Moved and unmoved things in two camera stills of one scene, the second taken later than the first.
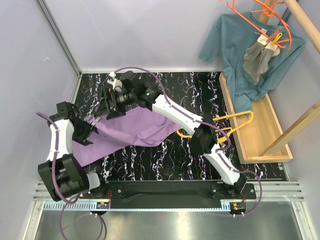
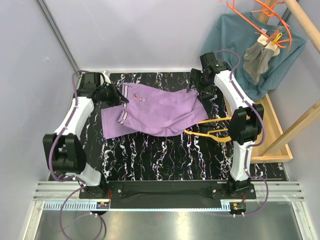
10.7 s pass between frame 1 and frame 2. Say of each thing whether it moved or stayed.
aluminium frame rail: stayed
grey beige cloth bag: stayed
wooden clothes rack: stayed
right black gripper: moved
